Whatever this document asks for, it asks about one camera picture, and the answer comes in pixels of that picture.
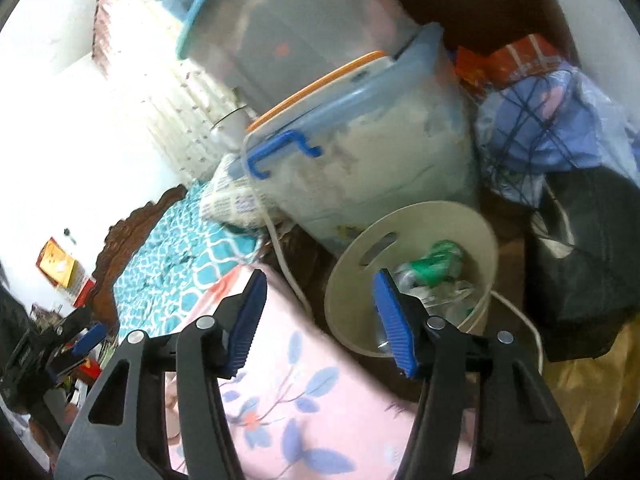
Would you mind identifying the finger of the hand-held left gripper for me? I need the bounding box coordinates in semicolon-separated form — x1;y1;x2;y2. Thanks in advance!
70;322;110;358
46;356;78;377

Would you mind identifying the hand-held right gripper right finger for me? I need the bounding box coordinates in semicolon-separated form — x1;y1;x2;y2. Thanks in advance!
372;268;586;480

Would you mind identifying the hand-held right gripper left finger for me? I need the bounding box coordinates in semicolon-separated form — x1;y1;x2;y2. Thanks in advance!
54;269;268;480

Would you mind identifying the beige plastic bin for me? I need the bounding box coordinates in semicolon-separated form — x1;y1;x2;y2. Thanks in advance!
324;201;499;358

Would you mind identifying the red gift box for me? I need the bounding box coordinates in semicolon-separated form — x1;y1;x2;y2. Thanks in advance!
72;357;103;383

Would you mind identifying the clear plastic wrapping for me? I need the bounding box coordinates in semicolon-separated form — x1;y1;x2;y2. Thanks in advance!
395;270;486;331

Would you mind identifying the pink floral blanket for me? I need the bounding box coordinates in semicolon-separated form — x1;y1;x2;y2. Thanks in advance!
165;262;476;480

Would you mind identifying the carved wooden headboard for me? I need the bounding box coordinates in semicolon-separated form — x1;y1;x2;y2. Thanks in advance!
92;185;188;321

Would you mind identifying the teal patterned blanket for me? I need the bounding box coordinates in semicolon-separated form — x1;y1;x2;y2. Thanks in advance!
114;182;261;341

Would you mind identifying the newspaper print pillow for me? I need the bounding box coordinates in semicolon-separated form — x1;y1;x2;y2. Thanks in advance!
200;152;281;233

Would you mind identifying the clear storage box blue lid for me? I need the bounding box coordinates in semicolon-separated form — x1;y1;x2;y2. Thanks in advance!
242;22;483;256

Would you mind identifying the black bag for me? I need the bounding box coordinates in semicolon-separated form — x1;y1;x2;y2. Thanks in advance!
525;165;640;361

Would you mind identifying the tan plastic bag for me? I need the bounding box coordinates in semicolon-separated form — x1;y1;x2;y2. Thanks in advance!
542;320;640;466

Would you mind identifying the patterned curtain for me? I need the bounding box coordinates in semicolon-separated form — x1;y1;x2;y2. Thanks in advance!
92;0;241;181

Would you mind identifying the orange rimmed white lid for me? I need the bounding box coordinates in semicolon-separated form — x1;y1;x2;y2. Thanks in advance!
247;51;396;133

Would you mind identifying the blue plastic bag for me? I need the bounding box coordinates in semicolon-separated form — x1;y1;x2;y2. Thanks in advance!
475;67;640;206

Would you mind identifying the red orange package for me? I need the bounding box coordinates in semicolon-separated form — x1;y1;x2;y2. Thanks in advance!
452;34;576;96

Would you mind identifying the clear storage box teal lid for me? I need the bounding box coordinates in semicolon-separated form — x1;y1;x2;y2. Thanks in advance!
177;0;418;111

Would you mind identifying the dark wooden furniture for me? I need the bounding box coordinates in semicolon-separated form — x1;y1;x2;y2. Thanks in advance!
370;0;576;56

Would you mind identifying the white cable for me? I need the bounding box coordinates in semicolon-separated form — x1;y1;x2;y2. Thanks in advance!
242;150;545;376

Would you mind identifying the yellow red wall calendar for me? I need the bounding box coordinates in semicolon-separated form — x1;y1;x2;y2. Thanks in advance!
36;237;96;306

